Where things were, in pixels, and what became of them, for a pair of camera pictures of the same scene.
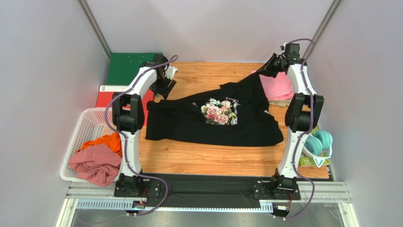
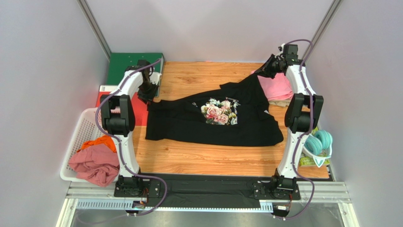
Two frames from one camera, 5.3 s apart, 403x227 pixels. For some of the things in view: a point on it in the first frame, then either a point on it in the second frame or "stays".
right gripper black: [270, 65] stays
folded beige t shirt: [281, 103] stays
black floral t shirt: [232, 115] stays
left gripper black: [165, 91] -> [150, 97]
